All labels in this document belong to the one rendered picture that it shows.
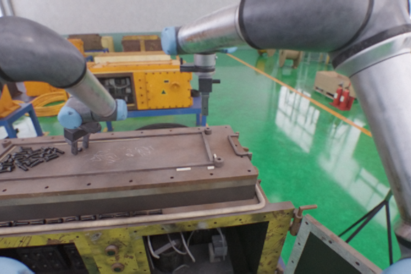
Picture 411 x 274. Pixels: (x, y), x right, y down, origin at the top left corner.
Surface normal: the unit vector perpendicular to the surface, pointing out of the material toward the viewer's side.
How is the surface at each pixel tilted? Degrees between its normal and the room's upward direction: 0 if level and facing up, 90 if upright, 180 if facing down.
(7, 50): 83
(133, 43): 90
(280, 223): 90
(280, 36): 126
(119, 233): 90
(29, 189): 0
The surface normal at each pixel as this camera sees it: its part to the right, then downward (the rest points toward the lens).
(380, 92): -0.79, 0.19
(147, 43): 0.16, 0.47
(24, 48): 0.64, 0.25
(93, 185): 0.00, -0.88
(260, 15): -0.70, 0.40
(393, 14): 0.00, -0.11
